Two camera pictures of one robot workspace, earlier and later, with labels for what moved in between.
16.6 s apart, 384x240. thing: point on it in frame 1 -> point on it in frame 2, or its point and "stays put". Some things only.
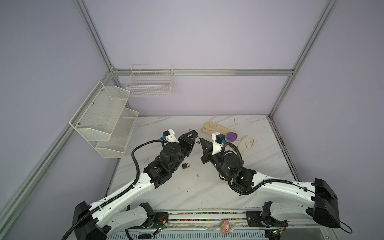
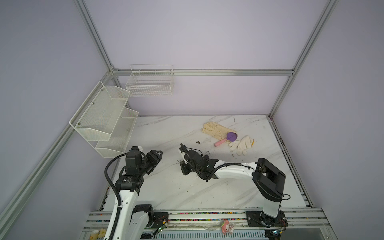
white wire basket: [151, 80] stays put
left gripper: [192, 143] -> [155, 159]
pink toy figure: [226, 228] stays put
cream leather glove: [209, 127] stays put
